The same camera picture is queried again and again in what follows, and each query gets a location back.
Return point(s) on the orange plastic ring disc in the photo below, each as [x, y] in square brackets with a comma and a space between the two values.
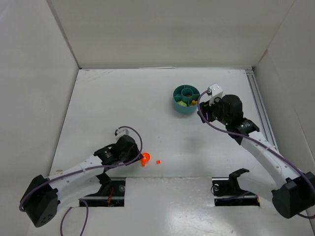
[145, 158]

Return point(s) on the light green curved lego brick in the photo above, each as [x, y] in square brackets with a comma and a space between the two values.
[182, 103]

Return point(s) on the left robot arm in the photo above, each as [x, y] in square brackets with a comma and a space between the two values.
[45, 196]

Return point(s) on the aluminium rail at right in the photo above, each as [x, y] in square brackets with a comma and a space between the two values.
[265, 126]

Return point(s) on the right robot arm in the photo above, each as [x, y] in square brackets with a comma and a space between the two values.
[292, 192]

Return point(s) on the teal round divided container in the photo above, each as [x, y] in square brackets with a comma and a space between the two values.
[178, 95]

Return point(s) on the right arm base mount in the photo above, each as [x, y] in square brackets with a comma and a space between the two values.
[227, 192]

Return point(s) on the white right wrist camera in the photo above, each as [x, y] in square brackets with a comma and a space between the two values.
[214, 91]

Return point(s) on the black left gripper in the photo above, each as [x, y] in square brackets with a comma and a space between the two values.
[137, 157]

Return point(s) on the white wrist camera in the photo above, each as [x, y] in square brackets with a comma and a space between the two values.
[214, 91]
[120, 132]

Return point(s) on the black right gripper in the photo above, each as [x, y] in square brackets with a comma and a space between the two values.
[204, 112]

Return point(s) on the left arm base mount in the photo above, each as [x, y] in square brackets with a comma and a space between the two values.
[110, 194]

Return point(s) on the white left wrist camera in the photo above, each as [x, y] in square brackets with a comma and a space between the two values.
[120, 132]

